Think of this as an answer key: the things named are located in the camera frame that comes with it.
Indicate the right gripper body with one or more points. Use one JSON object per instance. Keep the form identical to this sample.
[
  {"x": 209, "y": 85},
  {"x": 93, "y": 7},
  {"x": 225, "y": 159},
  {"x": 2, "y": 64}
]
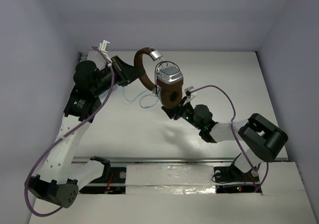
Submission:
[{"x": 187, "y": 112}]

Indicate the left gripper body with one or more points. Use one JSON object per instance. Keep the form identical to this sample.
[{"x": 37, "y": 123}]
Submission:
[{"x": 121, "y": 70}]

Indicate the brown silver headphones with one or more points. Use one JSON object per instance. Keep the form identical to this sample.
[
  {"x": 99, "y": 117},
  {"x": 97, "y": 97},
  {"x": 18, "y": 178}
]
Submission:
[{"x": 168, "y": 77}]

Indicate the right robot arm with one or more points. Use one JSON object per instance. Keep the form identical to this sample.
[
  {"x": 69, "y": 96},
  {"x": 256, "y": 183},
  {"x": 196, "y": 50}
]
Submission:
[{"x": 258, "y": 139}]

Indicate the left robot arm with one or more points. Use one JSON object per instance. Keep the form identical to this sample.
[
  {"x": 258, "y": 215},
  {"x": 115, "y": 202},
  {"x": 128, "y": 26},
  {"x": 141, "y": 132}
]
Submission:
[{"x": 54, "y": 182}]

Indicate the white foam block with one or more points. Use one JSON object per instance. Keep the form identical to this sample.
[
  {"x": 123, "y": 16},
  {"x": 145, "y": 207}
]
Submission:
[{"x": 169, "y": 179}]

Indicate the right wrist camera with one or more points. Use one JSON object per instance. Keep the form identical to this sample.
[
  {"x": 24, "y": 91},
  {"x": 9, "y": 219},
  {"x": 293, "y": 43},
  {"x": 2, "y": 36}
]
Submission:
[{"x": 190, "y": 94}]

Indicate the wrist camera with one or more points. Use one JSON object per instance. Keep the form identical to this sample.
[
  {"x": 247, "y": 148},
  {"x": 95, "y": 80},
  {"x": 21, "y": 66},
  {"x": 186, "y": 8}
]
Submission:
[
  {"x": 104, "y": 46},
  {"x": 190, "y": 94}
]

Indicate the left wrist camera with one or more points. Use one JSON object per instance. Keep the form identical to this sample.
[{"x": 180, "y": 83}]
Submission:
[{"x": 104, "y": 46}]

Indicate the left aluminium rail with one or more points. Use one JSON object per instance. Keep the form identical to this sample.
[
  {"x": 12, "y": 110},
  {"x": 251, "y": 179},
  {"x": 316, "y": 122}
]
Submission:
[{"x": 83, "y": 56}]

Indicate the aluminium rail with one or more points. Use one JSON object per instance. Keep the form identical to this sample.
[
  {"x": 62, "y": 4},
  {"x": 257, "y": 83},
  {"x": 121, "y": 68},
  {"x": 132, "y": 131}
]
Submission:
[
  {"x": 83, "y": 56},
  {"x": 152, "y": 160}
]

